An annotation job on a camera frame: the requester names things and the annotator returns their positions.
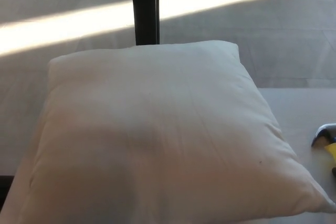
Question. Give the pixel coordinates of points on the white square pillow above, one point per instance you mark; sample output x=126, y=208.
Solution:
x=162, y=132

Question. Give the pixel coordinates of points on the black vertical post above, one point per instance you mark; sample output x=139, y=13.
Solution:
x=145, y=6

